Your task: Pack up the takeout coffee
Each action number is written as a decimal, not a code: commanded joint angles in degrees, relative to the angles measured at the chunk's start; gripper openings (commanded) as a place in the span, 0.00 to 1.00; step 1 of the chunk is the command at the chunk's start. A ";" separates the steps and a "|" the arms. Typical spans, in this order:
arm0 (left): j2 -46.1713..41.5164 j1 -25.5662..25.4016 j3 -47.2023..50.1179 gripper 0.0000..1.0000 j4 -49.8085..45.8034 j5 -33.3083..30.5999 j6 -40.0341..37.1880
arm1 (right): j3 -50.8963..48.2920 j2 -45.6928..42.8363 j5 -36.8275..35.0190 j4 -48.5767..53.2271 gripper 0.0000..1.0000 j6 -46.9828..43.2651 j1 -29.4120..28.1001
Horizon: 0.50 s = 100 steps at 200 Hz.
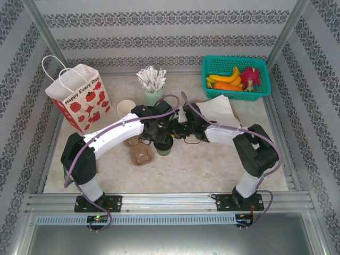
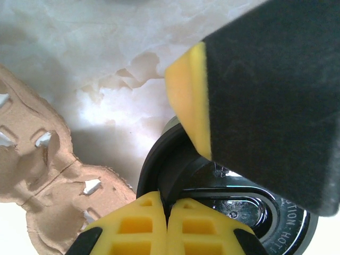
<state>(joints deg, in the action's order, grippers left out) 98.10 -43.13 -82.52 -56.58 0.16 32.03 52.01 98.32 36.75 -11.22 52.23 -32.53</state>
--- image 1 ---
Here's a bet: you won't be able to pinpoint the green coffee cup black lid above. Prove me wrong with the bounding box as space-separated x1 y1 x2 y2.
155 137 175 158

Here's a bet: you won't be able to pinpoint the brown pulp cup carrier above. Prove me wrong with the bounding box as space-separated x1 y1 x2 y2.
123 137 155 167

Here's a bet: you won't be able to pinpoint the white paper bag red prints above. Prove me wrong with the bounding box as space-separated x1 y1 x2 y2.
41 55 112 135

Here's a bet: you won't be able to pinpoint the mint green holder cup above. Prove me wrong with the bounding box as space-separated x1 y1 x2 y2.
143 85 165 106

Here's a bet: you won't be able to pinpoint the white paper cup green outside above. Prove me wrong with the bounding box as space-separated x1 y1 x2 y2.
117 99 135 116

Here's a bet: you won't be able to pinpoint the white paper napkin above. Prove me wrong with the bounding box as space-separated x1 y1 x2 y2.
195 95 243 129

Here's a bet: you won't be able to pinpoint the orange carrot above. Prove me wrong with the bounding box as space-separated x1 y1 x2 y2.
214 81 244 92

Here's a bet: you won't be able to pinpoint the yellow banana bunch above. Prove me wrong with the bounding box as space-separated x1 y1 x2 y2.
206 66 244 90

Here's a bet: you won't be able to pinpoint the teal plastic mesh basket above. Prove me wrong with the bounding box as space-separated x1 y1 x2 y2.
201 55 272 102

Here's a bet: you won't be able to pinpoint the pink dragon fruit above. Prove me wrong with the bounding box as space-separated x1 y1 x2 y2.
240 66 262 93

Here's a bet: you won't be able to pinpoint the grey metal front panel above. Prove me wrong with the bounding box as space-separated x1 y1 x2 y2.
26 225 329 255

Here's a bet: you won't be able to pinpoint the thin black right camera cable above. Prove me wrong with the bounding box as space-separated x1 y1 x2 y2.
182 134 203 145

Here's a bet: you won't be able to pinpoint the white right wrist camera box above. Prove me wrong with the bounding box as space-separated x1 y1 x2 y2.
177 107 189 123

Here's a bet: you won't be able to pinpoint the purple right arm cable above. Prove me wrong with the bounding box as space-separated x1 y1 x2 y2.
181 91 282 231

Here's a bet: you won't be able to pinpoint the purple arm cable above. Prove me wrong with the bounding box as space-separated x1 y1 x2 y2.
64 94 182 232
181 91 282 231

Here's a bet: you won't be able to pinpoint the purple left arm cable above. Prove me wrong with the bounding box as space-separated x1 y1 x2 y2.
64 94 182 232

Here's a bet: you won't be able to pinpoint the aluminium frame back rail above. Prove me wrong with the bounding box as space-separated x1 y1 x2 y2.
97 72 205 78

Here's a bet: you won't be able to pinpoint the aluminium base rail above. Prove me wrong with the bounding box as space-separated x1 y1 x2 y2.
25 193 313 214

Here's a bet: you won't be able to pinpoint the grey slotted cable duct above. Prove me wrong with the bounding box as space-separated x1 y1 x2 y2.
36 214 237 226

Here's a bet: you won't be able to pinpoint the aluminium frame post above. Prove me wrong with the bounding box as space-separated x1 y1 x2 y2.
22 0 75 80
266 0 311 67

